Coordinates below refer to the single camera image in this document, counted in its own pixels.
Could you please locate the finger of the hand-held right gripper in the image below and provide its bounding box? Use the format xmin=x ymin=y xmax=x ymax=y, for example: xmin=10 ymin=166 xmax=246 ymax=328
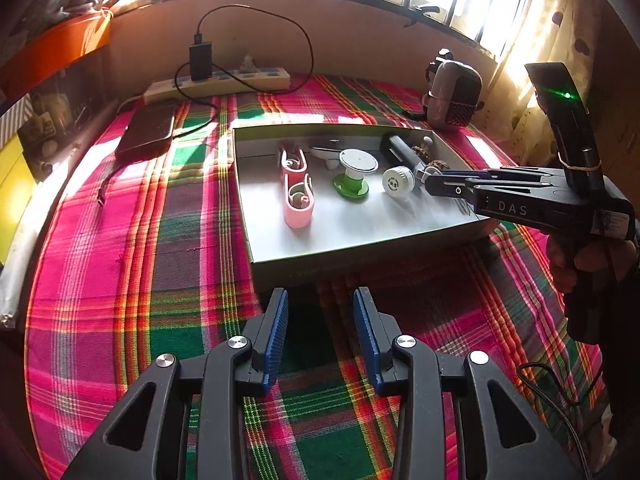
xmin=424 ymin=177 xmax=482 ymax=206
xmin=441 ymin=168 xmax=552 ymax=181

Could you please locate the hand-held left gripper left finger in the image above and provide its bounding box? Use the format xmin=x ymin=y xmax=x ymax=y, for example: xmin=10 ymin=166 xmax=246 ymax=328
xmin=62 ymin=288 xmax=290 ymax=480

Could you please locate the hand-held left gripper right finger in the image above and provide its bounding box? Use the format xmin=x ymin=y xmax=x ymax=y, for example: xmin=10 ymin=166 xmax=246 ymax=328
xmin=353 ymin=288 xmax=583 ymax=480

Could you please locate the white round plastic jar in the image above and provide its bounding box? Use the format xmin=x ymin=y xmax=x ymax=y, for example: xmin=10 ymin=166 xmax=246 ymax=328
xmin=381 ymin=165 xmax=417 ymax=197

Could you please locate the black bike light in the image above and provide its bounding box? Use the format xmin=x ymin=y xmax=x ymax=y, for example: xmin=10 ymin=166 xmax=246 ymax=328
xmin=379 ymin=132 xmax=426 ymax=173

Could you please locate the green cardboard box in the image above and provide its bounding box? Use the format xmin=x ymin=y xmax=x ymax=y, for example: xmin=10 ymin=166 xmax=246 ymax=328
xmin=232 ymin=122 xmax=493 ymax=293

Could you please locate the white disc green base stand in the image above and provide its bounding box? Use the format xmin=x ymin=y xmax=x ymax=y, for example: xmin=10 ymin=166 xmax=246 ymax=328
xmin=331 ymin=147 xmax=378 ymax=201

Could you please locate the pink silicone strap holder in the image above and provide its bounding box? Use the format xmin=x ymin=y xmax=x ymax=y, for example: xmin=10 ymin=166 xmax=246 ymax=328
xmin=277 ymin=146 xmax=318 ymax=231

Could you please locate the white cable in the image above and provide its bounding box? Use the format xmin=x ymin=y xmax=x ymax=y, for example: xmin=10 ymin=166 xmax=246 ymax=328
xmin=310 ymin=145 xmax=346 ymax=171

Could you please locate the person's right hand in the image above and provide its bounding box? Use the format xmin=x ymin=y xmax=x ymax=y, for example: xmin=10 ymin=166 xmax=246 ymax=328
xmin=547 ymin=236 xmax=640 ymax=294

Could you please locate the small silver space heater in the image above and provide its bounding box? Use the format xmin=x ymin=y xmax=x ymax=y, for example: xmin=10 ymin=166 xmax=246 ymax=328
xmin=424 ymin=49 xmax=485 ymax=132

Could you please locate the pink green plaid blanket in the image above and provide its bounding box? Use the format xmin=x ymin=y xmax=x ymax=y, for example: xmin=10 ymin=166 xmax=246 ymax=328
xmin=25 ymin=74 xmax=616 ymax=480

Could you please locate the cream spotted curtain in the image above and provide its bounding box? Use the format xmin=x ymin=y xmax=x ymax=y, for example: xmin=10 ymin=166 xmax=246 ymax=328
xmin=480 ymin=0 xmax=606 ymax=126

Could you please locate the beige power strip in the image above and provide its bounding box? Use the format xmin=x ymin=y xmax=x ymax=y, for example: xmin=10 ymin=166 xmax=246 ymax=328
xmin=144 ymin=66 xmax=292 ymax=103

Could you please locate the black phone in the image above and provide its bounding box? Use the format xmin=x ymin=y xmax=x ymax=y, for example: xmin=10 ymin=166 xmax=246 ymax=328
xmin=115 ymin=101 xmax=178 ymax=161

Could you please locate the black charger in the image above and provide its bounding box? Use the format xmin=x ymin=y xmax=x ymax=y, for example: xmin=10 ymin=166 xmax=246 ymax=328
xmin=188 ymin=34 xmax=214 ymax=82

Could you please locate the yellow box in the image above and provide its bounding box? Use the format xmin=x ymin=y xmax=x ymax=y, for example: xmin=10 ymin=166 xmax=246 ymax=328
xmin=0 ymin=135 xmax=38 ymax=266

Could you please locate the striped lid box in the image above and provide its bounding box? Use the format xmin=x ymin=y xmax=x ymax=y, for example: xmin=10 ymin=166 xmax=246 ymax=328
xmin=0 ymin=95 xmax=33 ymax=136

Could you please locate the orange box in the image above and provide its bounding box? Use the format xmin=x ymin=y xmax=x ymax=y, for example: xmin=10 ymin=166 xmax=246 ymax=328
xmin=0 ymin=12 xmax=113 ymax=93

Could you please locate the black heater cable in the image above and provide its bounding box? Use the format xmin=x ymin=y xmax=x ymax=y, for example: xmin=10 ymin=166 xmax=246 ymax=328
xmin=402 ymin=92 xmax=431 ymax=121

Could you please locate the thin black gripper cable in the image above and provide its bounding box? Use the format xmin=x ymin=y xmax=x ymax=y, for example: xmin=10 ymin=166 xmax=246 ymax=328
xmin=516 ymin=361 xmax=601 ymax=480

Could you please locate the black window handle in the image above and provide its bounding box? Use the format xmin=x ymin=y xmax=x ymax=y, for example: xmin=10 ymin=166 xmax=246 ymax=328
xmin=402 ymin=5 xmax=441 ymax=28

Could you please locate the black charger cable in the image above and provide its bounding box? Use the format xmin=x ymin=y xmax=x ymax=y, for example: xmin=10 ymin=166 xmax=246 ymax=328
xmin=170 ymin=5 xmax=316 ymax=141

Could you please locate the short black cable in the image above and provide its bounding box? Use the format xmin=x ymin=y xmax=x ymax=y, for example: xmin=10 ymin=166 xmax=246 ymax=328
xmin=97 ymin=165 xmax=122 ymax=208

